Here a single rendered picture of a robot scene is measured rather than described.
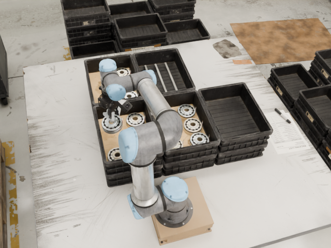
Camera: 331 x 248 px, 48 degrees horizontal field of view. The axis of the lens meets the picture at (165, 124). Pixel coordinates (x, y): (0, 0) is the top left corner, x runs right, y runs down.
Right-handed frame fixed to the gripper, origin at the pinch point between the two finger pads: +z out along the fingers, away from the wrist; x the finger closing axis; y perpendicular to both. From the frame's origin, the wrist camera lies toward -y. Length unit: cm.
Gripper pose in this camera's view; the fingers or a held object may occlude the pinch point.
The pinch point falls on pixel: (115, 118)
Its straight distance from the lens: 188.4
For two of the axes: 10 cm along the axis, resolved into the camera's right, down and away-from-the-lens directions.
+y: -8.7, -3.9, 2.9
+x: -4.8, 6.4, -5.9
